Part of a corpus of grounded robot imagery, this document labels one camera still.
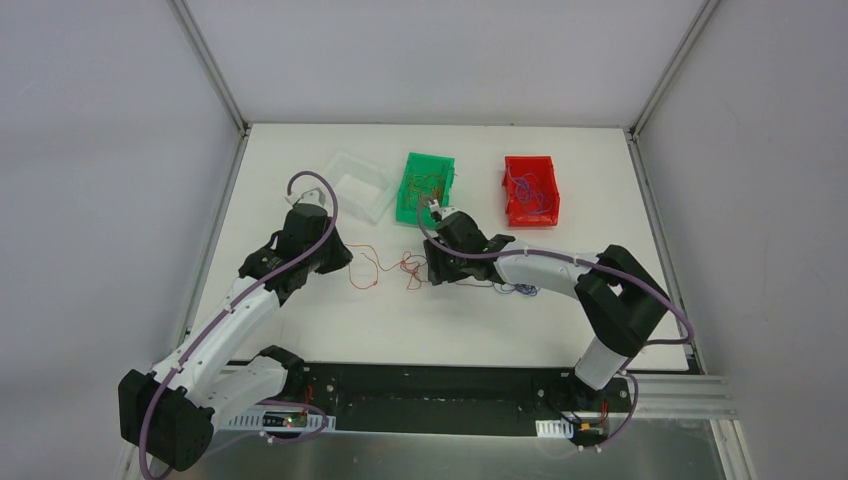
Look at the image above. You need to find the right white cable duct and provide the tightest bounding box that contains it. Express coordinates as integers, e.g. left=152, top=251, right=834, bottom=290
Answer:
left=535, top=419, right=574, bottom=439

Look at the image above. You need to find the green plastic bin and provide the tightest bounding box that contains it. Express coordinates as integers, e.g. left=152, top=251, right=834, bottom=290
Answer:
left=395, top=152, right=455, bottom=226

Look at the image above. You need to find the clear plastic bin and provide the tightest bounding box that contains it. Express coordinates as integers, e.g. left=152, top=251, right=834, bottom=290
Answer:
left=322, top=151, right=398, bottom=225

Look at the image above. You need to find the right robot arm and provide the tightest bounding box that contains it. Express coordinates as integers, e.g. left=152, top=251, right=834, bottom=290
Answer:
left=424, top=207, right=672, bottom=410

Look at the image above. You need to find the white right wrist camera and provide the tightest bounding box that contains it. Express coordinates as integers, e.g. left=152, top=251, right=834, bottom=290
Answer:
left=426, top=199, right=458, bottom=223

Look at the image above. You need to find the aluminium frame post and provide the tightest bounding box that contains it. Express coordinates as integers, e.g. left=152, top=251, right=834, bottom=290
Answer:
left=629, top=0, right=723, bottom=138
left=167, top=0, right=249, bottom=137

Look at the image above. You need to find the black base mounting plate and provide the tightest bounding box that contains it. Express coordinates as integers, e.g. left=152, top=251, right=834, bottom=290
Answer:
left=275, top=362, right=632, bottom=437

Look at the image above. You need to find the left white cable duct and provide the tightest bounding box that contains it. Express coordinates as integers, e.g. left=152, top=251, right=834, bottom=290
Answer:
left=217, top=408, right=336, bottom=433

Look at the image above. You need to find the red plastic bin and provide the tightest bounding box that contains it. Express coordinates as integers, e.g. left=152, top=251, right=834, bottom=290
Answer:
left=502, top=155, right=560, bottom=229

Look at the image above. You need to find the left aluminium frame post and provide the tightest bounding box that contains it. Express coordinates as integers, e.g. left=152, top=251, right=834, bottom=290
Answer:
left=167, top=0, right=249, bottom=137

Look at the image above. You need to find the right aluminium frame post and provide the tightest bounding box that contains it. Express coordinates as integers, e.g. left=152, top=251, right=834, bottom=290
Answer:
left=629, top=0, right=723, bottom=138

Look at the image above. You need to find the white cable duct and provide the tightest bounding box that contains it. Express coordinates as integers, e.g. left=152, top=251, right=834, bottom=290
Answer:
left=535, top=419, right=574, bottom=439
left=217, top=408, right=336, bottom=433

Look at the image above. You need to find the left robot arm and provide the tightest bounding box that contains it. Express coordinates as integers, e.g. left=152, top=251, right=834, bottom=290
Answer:
left=118, top=201, right=352, bottom=479

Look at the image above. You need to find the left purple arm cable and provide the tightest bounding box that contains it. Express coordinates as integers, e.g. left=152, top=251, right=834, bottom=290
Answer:
left=137, top=171, right=340, bottom=480

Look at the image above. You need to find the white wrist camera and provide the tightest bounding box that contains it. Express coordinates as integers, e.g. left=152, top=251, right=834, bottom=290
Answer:
left=426, top=199, right=458, bottom=223
left=285, top=187, right=328, bottom=210

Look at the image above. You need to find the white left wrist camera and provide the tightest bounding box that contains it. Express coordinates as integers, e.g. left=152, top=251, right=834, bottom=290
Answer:
left=285, top=187, right=328, bottom=210

